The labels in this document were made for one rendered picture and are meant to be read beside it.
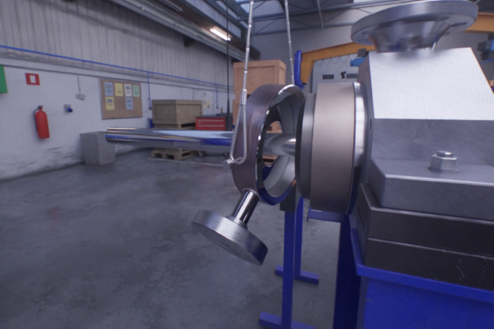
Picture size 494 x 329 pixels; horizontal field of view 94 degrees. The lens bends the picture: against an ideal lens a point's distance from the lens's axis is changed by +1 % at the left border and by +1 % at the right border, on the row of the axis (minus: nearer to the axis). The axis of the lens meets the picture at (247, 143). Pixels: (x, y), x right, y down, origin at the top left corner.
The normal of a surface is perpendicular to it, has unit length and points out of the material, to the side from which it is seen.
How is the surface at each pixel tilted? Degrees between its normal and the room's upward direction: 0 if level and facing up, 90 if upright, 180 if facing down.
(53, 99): 90
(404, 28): 128
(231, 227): 49
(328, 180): 104
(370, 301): 90
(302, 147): 81
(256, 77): 90
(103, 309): 0
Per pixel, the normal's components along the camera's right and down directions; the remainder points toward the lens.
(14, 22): 0.94, 0.06
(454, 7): 0.08, 0.16
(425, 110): -0.23, -0.59
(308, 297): 0.00, -0.99
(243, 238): 0.40, -0.32
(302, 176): -0.31, 0.48
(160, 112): -0.40, 0.15
